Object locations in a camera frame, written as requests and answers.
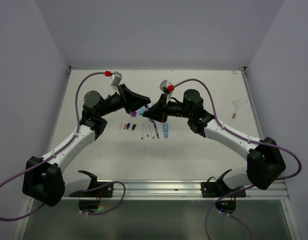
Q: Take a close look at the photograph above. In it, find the purple cable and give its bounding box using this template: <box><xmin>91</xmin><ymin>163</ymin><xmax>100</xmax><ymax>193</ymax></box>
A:
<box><xmin>0</xmin><ymin>70</ymin><xmax>126</xmax><ymax>222</ymax></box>
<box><xmin>167</xmin><ymin>78</ymin><xmax>303</xmax><ymax>240</ymax></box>

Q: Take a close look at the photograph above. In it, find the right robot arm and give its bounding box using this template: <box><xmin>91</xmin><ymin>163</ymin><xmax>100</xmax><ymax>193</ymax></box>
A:
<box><xmin>143</xmin><ymin>89</ymin><xmax>286</xmax><ymax>197</ymax></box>

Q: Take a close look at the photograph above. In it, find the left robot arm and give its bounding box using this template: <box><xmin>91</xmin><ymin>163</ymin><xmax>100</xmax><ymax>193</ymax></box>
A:
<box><xmin>22</xmin><ymin>84</ymin><xmax>151</xmax><ymax>207</ymax></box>

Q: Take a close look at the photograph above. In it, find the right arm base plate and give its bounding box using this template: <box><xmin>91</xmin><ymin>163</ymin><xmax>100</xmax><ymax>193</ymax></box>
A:
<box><xmin>200</xmin><ymin>181</ymin><xmax>243</xmax><ymax>198</ymax></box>

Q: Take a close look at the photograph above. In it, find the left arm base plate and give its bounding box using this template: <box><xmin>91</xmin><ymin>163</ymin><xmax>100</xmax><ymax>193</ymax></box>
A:
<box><xmin>69</xmin><ymin>181</ymin><xmax>114</xmax><ymax>198</ymax></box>

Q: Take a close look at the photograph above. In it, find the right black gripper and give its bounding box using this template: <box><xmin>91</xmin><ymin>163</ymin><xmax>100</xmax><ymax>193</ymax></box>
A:
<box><xmin>143</xmin><ymin>94</ymin><xmax>192</xmax><ymax>125</ymax></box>

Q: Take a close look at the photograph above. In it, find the brown capped white marker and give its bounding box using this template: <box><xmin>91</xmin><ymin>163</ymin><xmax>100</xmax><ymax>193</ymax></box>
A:
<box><xmin>232</xmin><ymin>100</ymin><xmax>241</xmax><ymax>119</ymax></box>

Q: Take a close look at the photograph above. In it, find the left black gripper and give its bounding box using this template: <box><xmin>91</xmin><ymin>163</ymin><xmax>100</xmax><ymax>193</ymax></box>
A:
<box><xmin>97</xmin><ymin>82</ymin><xmax>150</xmax><ymax>116</ymax></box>

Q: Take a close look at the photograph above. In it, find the blue ink gel pen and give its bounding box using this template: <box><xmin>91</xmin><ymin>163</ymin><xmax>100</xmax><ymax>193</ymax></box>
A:
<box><xmin>152</xmin><ymin>120</ymin><xmax>160</xmax><ymax>139</ymax></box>

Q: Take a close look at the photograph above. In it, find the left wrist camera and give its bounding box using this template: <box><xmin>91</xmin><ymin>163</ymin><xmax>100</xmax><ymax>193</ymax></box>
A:
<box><xmin>110</xmin><ymin>71</ymin><xmax>122</xmax><ymax>88</ymax></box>

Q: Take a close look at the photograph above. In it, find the aluminium front rail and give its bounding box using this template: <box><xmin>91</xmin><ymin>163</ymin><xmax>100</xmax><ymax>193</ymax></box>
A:
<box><xmin>26</xmin><ymin>179</ymin><xmax>290</xmax><ymax>201</ymax></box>

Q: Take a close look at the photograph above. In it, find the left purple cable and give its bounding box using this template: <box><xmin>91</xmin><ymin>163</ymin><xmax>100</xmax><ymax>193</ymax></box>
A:
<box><xmin>0</xmin><ymin>70</ymin><xmax>126</xmax><ymax>222</ymax></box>

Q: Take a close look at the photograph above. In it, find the light blue correction tape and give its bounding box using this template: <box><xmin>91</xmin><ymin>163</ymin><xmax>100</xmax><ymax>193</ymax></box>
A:
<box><xmin>162</xmin><ymin>122</ymin><xmax>169</xmax><ymax>139</ymax></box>

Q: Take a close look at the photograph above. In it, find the light blue highlighter cap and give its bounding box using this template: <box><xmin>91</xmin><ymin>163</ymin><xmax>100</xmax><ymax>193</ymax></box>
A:
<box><xmin>139</xmin><ymin>107</ymin><xmax>145</xmax><ymax>116</ymax></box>

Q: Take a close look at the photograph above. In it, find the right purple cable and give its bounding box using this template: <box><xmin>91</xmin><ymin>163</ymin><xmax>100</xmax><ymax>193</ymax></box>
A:
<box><xmin>167</xmin><ymin>78</ymin><xmax>303</xmax><ymax>240</ymax></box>

